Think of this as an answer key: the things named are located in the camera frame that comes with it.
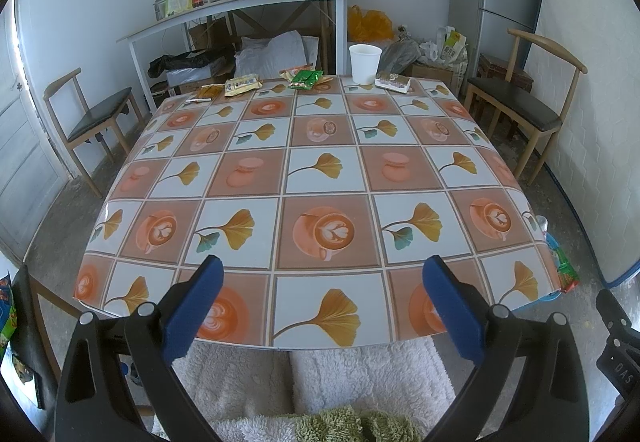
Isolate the small gold white box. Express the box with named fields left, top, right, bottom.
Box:
left=374, top=71, right=413, bottom=93

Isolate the brown cardboard box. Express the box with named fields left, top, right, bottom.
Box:
left=404, top=62, right=456, bottom=83
left=189, top=17, right=236, bottom=50

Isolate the white mattress blue edging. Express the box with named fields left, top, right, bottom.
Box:
left=520, top=0, right=640, bottom=288

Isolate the yellow snack packet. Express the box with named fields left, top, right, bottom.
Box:
left=224, top=76, right=264, bottom=98

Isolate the black plastic bag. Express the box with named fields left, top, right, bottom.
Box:
left=147, top=50, right=236, bottom=78

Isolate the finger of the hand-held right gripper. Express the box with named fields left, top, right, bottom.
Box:
left=595, top=289, right=632, bottom=343

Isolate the green red snack packet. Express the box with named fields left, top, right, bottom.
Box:
left=550, top=246, right=581, bottom=294

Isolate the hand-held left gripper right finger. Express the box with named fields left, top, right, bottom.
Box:
left=422, top=256, right=591, bottom=442

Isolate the white fluffy towel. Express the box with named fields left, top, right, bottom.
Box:
left=152, top=337, right=471, bottom=442

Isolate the grey plastic bag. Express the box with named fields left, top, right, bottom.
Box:
left=382, top=35, right=423, bottom=73

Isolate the green tea packet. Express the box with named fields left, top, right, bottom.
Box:
left=287, top=70, right=323, bottom=90

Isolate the white door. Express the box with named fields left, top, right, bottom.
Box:
left=0, top=2, right=71, bottom=263

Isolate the white grey sack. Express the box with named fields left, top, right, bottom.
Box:
left=234, top=31, right=321, bottom=78

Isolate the yellow plastic bag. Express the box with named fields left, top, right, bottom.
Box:
left=347, top=5, right=396, bottom=43

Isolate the white green sack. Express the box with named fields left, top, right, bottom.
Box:
left=435, top=27, right=471, bottom=83

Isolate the blue mesh wastebasket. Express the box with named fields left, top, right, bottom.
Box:
left=520, top=231, right=566, bottom=307

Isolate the green fluffy cloth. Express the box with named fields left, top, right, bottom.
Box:
left=295, top=404, right=421, bottom=442

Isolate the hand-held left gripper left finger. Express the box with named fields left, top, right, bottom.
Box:
left=52, top=255, right=225, bottom=442

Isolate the white paper cup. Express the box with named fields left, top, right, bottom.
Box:
left=348, top=44, right=383, bottom=86

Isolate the colourful snack bag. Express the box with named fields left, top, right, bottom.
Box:
left=0, top=272, right=18, bottom=363

